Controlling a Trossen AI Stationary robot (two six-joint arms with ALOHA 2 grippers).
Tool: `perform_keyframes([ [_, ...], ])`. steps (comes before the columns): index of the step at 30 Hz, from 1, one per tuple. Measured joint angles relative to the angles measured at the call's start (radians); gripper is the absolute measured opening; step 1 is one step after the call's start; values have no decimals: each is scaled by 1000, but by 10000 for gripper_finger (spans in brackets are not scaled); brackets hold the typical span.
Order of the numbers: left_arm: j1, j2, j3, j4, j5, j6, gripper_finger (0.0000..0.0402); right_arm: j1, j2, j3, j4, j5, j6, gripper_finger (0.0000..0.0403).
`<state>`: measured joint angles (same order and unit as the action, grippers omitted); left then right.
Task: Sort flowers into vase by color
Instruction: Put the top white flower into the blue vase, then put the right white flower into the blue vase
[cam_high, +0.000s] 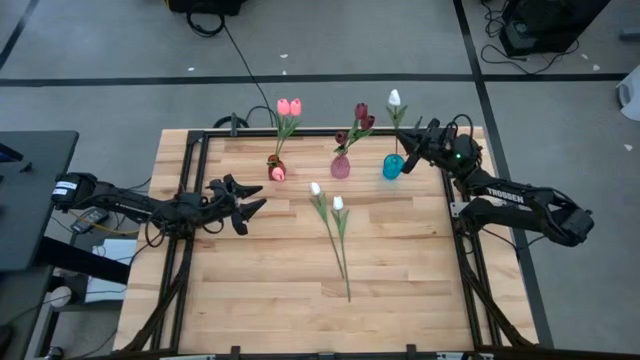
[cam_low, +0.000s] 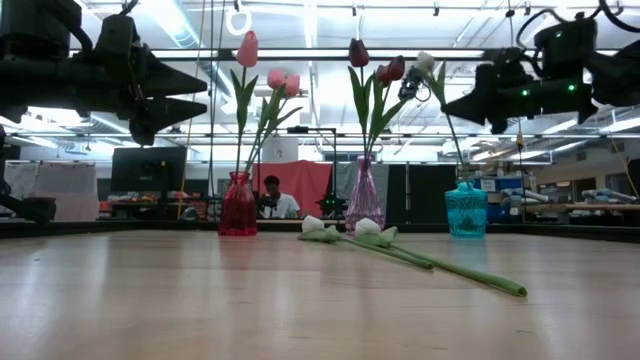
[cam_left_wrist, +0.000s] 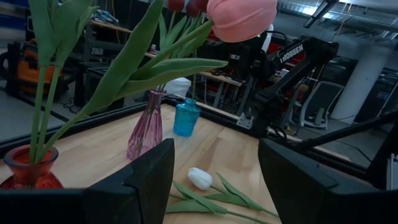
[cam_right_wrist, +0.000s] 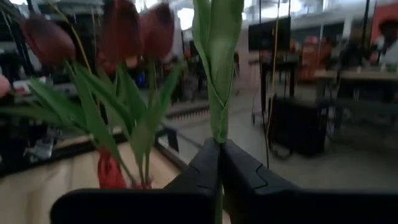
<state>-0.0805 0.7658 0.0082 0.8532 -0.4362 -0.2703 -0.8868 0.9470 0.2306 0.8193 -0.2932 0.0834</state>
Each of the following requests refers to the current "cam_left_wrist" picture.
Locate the dark red artificial tulip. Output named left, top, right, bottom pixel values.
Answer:
left=174, top=0, right=215, bottom=94
left=157, top=0, right=187, bottom=94

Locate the white aluminium bracket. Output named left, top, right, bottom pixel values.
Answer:
left=385, top=152, right=398, bottom=191

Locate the white plastic bin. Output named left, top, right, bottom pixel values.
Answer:
left=164, top=77, right=192, bottom=99

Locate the purple glass vase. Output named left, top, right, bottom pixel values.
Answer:
left=126, top=88, right=167, bottom=161

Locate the grey office chair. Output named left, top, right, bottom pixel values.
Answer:
left=300, top=80, right=345, bottom=130

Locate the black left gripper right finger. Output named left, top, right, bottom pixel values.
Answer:
left=257, top=138, right=340, bottom=224

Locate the blue grey device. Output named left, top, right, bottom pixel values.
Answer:
left=93, top=8, right=121, bottom=26

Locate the red glass vase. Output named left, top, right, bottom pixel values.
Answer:
left=0, top=144, right=65, bottom=190

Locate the teal glass vase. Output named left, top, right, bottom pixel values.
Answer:
left=173, top=98, right=201, bottom=138

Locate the long ceiling light fixture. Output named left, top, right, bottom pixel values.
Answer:
left=303, top=0, right=338, bottom=29

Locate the pink artificial tulip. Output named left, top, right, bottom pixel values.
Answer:
left=27, top=0, right=57, bottom=162
left=39, top=0, right=100, bottom=162
left=34, top=0, right=279, bottom=162

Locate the grey metal mounting bracket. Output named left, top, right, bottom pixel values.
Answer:
left=236, top=107, right=254, bottom=130

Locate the orange shop vacuum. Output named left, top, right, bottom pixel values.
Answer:
left=12, top=39, right=68, bottom=96

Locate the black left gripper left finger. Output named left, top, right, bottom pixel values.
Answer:
left=83, top=138, right=175, bottom=224

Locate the wooden workbench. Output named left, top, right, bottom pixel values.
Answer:
left=88, top=18, right=133, bottom=35

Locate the white round column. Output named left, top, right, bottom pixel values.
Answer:
left=331, top=46, right=385, bottom=125

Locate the black diagonal frame brace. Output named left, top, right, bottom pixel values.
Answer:
left=292, top=111, right=398, bottom=153

